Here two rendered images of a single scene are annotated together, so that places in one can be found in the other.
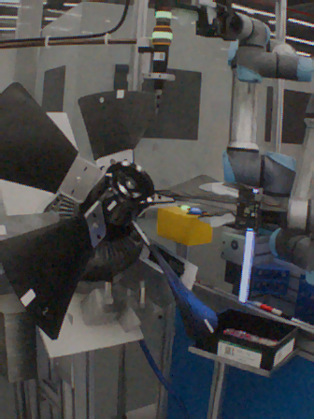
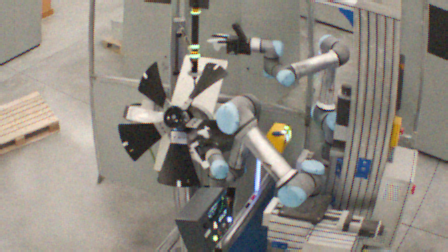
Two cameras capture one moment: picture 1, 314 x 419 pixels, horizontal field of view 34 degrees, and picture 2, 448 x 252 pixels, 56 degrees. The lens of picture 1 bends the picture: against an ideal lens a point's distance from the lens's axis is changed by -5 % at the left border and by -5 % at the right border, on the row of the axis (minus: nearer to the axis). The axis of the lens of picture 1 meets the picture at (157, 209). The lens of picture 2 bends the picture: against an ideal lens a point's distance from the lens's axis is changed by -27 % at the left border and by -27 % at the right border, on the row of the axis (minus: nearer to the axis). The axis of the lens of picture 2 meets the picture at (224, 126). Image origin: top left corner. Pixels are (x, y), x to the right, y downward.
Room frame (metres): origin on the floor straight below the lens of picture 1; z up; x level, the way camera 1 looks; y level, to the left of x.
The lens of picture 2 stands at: (0.07, -2.25, 2.54)
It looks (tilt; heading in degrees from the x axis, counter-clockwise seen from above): 28 degrees down; 60
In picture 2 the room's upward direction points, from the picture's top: 1 degrees clockwise
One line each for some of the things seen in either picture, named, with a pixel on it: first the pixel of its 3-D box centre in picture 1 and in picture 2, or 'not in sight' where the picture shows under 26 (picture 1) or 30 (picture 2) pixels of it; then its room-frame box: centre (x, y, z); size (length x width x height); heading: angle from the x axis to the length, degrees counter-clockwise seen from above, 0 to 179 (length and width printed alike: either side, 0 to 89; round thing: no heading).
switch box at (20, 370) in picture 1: (10, 338); not in sight; (1.34, 0.40, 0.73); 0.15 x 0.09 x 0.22; 38
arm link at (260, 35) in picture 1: (251, 32); (271, 47); (1.49, -0.24, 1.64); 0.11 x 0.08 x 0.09; 138
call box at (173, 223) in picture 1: (184, 226); (278, 138); (1.66, -0.09, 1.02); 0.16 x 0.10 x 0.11; 38
